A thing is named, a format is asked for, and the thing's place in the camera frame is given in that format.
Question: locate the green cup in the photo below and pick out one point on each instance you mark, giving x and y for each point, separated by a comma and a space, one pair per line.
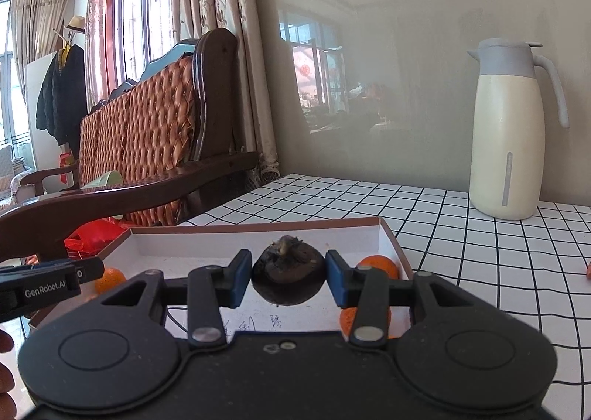
106, 180

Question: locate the red plastic bag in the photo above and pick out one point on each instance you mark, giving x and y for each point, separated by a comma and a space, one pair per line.
92, 235

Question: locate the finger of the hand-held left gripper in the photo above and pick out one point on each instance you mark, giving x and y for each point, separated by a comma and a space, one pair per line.
41, 268
91, 270

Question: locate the white board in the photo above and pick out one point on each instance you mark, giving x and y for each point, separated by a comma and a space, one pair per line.
32, 92

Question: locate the white checked tablecloth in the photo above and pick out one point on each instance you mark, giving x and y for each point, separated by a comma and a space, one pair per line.
461, 263

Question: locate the red-framed window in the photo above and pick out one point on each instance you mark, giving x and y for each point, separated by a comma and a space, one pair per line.
134, 9

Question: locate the black jacket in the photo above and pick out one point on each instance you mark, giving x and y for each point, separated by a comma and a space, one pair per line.
64, 101

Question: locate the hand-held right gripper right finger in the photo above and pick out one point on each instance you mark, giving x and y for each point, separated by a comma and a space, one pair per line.
336, 279

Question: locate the cream thermos jug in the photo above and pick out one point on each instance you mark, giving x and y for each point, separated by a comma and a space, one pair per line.
503, 124

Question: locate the dark water chestnut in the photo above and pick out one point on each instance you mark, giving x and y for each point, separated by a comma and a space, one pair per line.
286, 279

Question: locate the wooden woven-back sofa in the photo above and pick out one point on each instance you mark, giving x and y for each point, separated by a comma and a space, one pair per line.
138, 133

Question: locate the straw hat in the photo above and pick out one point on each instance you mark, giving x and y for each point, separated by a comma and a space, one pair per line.
75, 24

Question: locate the person's left hand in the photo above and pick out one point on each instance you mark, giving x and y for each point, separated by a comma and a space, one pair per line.
4, 378

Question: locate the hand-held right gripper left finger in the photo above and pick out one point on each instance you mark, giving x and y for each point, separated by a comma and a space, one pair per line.
241, 277

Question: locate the beige plain curtain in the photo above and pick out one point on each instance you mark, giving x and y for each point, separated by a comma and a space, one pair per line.
41, 18

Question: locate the large orange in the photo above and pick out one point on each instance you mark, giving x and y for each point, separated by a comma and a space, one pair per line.
347, 320

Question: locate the beige embroidered curtain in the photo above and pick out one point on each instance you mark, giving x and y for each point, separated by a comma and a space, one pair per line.
221, 32

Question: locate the brown-edged white tray box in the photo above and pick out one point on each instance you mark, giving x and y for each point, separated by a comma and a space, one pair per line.
184, 247

